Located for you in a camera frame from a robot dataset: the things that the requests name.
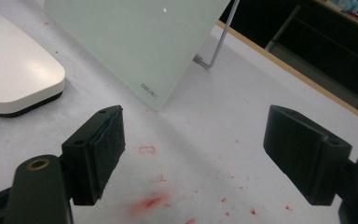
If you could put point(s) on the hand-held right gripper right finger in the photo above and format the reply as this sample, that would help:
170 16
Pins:
304 149

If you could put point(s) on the white whiteboard eraser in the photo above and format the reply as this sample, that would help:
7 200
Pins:
15 65

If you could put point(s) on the metal whiteboard support stand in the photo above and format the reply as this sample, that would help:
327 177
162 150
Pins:
222 40

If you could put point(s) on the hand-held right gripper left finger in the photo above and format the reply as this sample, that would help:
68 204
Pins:
105 146

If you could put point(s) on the glass whiteboard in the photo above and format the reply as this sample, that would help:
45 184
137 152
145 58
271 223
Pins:
143 43

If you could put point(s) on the red object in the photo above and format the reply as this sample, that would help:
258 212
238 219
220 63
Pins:
355 16

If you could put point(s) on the teal object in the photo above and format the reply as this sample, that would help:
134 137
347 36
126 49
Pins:
351 5

